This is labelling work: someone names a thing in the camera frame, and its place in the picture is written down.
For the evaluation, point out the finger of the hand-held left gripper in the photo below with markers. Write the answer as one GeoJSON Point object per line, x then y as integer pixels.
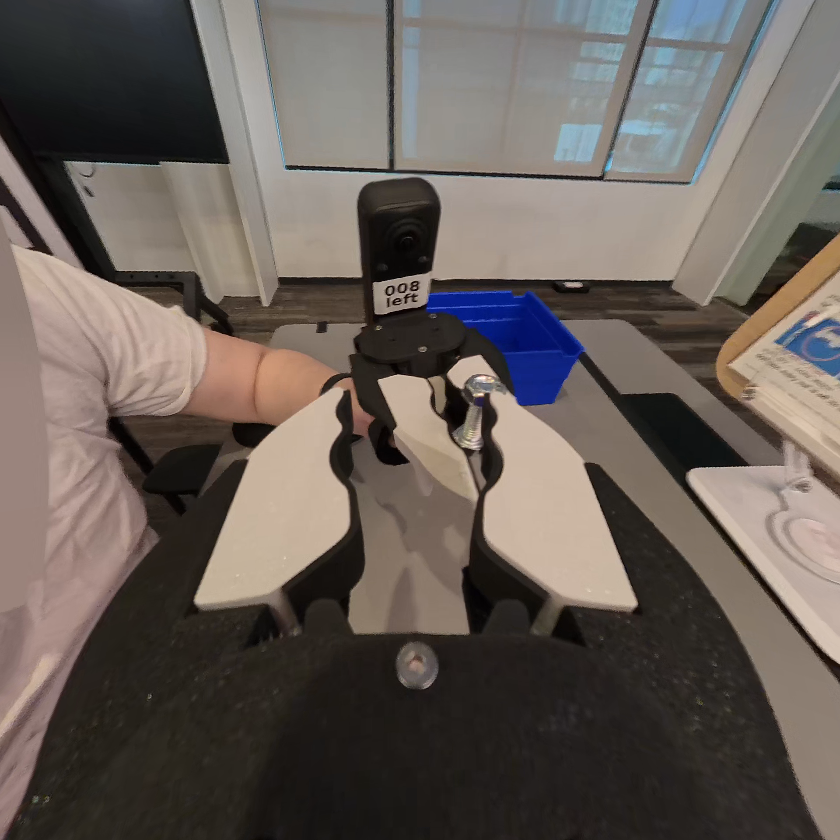
{"type": "Point", "coordinates": [454, 387]}
{"type": "Point", "coordinates": [420, 426]}

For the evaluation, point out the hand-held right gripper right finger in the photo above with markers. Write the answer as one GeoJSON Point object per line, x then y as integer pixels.
{"type": "Point", "coordinates": [551, 525]}

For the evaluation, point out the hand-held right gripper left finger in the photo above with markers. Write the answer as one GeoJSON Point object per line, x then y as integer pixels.
{"type": "Point", "coordinates": [282, 525]}

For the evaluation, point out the large steel bolt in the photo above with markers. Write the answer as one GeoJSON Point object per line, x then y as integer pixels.
{"type": "Point", "coordinates": [474, 417]}

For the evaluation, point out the blue plastic bin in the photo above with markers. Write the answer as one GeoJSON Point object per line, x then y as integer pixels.
{"type": "Point", "coordinates": [538, 367]}

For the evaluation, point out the person's left forearm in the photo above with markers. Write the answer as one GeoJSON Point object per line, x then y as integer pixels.
{"type": "Point", "coordinates": [275, 380]}

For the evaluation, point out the person's left hand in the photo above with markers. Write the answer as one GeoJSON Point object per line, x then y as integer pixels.
{"type": "Point", "coordinates": [359, 417]}

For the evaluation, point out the black chair armrest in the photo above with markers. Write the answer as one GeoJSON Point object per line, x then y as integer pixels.
{"type": "Point", "coordinates": [184, 467]}

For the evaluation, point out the small black floor box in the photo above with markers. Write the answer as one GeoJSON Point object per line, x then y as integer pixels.
{"type": "Point", "coordinates": [571, 286]}

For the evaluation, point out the large window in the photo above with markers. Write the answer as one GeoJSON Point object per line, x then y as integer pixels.
{"type": "Point", "coordinates": [492, 85]}

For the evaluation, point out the wooden board document stand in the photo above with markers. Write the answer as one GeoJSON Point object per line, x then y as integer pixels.
{"type": "Point", "coordinates": [741, 512]}

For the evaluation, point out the white cabinet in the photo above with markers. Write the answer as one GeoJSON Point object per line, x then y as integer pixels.
{"type": "Point", "coordinates": [144, 216]}

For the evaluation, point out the large black monitor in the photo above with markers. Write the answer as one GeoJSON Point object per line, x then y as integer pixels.
{"type": "Point", "coordinates": [111, 79]}

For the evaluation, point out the printed instruction poster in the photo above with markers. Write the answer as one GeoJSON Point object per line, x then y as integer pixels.
{"type": "Point", "coordinates": [807, 341]}

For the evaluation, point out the black white marker poster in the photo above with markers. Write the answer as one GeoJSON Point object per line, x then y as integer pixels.
{"type": "Point", "coordinates": [29, 187]}

